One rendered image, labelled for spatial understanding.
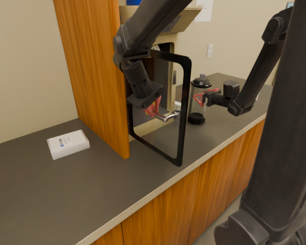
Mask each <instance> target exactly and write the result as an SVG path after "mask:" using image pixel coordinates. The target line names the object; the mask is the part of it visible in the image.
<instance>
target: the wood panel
mask: <svg viewBox="0 0 306 245"><path fill-rule="evenodd" d="M53 4H54V8H55V12H56V17H57V22H58V26H59V31H60V35H61V39H62V44H63V49H64V53H65V58H66V62H67V67H68V72H69V77H70V82H71V86H72V91H73V95H74V100H75V104H76V109H77V113H78V118H79V119H80V120H81V121H82V122H84V123H85V124H86V125H87V126H88V127H89V128H90V129H91V130H92V131H94V132H95V133H96V134H97V135H98V136H99V137H100V138H101V139H102V140H103V141H105V142H106V143H107V144H108V145H109V146H110V147H111V148H112V149H113V150H115V151H116V152H117V153H118V154H119V155H120V156H121V157H122V158H123V159H127V158H128V157H130V148H129V135H128V122H127V109H126V96H125V83H124V73H122V72H121V71H120V70H119V68H118V67H117V66H116V65H115V64H114V62H113V55H114V53H115V51H114V47H113V37H114V36H116V35H117V31H118V29H119V27H120V18H119V0H53Z"/></svg>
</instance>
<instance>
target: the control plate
mask: <svg viewBox="0 0 306 245"><path fill-rule="evenodd" d="M180 18H181V16H177V17H176V18H175V19H174V20H173V21H172V22H171V23H170V24H169V25H168V26H167V27H166V28H165V29H164V30H163V31H162V32H161V33H166V32H170V31H171V30H172V29H173V27H174V26H175V24H176V23H177V22H178V20H179V19H180ZM168 27H169V29H167V28H168Z"/></svg>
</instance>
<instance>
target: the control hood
mask: <svg viewBox="0 0 306 245"><path fill-rule="evenodd" d="M138 6H139V5H126V6H119V18H120V25H123V24H125V22H126V20H127V19H128V18H130V17H131V16H132V15H133V14H134V12H135V11H136V10H137V8H138ZM202 8H203V7H202V6H187V7H186V8H185V9H184V10H183V11H182V12H181V13H180V14H179V16H181V18H180V19H179V20H178V22H177V23H176V24H175V26H174V27H173V29H172V30H171V31H170V32H166V33H160V35H161V34H170V33H179V32H184V31H185V29H186V28H187V27H188V26H189V25H190V23H191V22H192V21H193V20H194V19H195V18H196V16H197V15H198V14H199V13H200V12H201V10H202Z"/></svg>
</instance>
